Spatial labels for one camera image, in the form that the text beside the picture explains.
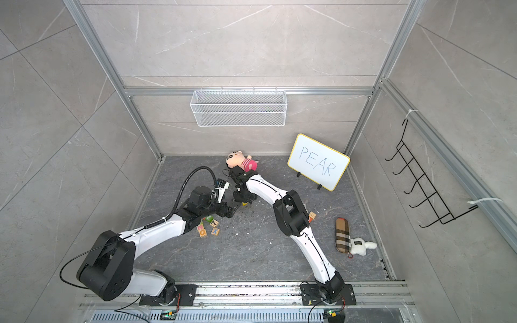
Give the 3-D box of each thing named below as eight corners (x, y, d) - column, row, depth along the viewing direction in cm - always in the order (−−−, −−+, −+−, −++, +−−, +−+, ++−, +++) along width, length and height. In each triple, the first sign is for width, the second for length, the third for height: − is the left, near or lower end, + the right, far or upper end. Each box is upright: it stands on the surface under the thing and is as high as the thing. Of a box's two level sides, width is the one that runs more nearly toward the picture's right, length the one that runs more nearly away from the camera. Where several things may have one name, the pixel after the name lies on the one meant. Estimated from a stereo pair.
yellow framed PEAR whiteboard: (285, 167, 117) (289, 143, 102) (296, 157, 123) (300, 132, 108) (330, 194, 105) (342, 170, 90) (340, 181, 111) (352, 157, 96)
